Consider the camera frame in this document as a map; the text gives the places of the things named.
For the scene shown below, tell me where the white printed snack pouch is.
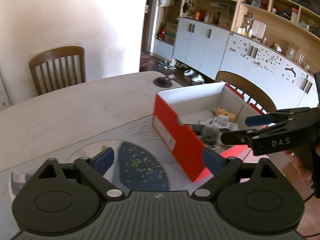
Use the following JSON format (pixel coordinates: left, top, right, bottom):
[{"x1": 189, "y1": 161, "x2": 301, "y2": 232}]
[{"x1": 199, "y1": 115, "x2": 239, "y2": 131}]

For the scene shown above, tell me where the dark seaweed snack bag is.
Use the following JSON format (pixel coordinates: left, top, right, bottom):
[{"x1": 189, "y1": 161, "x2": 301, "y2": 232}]
[{"x1": 191, "y1": 124, "x2": 220, "y2": 147}]

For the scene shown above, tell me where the yellow spotted plush toy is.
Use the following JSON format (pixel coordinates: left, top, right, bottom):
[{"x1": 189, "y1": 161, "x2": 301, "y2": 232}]
[{"x1": 210, "y1": 107, "x2": 236, "y2": 122}]

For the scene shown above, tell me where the person's right hand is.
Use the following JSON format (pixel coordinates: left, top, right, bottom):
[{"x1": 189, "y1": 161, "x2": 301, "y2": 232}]
[{"x1": 284, "y1": 150, "x2": 313, "y2": 186}]

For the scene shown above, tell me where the red cardboard box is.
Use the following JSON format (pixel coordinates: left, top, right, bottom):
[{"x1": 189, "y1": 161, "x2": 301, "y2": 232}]
[{"x1": 152, "y1": 82, "x2": 263, "y2": 183}]

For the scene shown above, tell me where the wooden chair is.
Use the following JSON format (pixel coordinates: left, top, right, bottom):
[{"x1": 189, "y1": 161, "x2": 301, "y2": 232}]
[
  {"x1": 29, "y1": 46, "x2": 86, "y2": 95},
  {"x1": 215, "y1": 70, "x2": 276, "y2": 112}
]

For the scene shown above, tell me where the black phone stand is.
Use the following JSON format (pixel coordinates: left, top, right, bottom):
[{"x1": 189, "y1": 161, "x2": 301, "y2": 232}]
[{"x1": 153, "y1": 76, "x2": 172, "y2": 88}]

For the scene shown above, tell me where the white wall cabinet unit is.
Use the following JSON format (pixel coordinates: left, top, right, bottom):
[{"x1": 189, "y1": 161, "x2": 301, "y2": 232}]
[{"x1": 151, "y1": 0, "x2": 319, "y2": 108}]

